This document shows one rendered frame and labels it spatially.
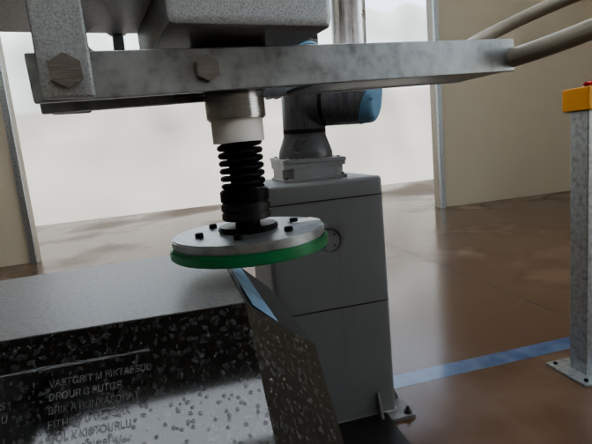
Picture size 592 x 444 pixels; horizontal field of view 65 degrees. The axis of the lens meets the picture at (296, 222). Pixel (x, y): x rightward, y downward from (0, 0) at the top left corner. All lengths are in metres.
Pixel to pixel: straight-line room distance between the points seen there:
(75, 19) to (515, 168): 6.68
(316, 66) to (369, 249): 1.02
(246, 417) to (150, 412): 0.09
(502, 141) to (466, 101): 0.76
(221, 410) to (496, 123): 6.48
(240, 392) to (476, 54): 0.60
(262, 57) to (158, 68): 0.13
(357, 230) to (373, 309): 0.28
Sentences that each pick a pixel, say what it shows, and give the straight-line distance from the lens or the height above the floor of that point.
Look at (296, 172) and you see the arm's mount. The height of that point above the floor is 0.88.
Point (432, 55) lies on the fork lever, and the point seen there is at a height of 1.08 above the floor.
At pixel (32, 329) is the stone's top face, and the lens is 0.58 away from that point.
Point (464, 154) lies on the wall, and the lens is 6.54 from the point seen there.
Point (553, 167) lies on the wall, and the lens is 7.42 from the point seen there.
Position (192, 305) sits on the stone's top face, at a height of 0.80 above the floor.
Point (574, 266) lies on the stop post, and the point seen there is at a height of 0.42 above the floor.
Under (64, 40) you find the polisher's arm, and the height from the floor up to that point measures 1.09.
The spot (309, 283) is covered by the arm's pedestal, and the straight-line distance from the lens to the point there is 1.53.
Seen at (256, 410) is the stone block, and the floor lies 0.72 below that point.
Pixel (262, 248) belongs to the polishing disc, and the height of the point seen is 0.85.
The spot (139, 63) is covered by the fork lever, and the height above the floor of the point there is 1.08.
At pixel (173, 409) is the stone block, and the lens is 0.50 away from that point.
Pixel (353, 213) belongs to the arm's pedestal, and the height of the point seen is 0.74.
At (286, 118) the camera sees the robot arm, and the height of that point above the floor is 1.06.
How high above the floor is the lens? 0.97
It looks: 9 degrees down
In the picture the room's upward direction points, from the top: 5 degrees counter-clockwise
